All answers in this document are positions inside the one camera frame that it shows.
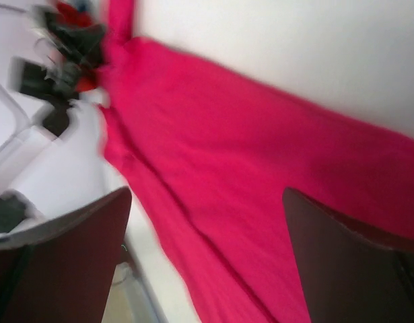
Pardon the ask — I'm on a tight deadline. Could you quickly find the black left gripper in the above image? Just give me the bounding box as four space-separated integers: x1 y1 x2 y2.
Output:
11 3 108 102

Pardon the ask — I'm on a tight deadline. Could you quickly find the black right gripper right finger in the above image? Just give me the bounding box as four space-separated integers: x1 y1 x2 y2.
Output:
283 188 414 322

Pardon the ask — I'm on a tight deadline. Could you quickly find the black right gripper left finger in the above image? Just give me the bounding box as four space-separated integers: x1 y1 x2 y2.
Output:
0 187 132 322

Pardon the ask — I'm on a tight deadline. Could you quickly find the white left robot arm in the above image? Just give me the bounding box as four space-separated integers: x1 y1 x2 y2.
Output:
0 1 105 239

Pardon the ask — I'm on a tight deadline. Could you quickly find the magenta t shirt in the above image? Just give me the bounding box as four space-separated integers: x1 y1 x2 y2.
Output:
101 1 414 322

